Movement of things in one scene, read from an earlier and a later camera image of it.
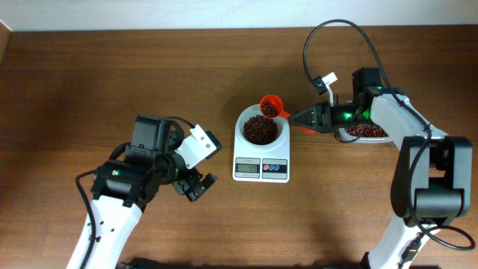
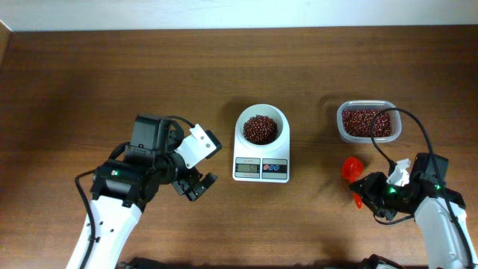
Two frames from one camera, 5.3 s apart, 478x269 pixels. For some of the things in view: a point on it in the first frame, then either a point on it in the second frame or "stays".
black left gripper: (184, 187) stays
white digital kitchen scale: (261, 148) stays
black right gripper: (323, 116) → (367, 187)
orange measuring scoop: (272, 106) → (352, 168)
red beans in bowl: (260, 130) stays
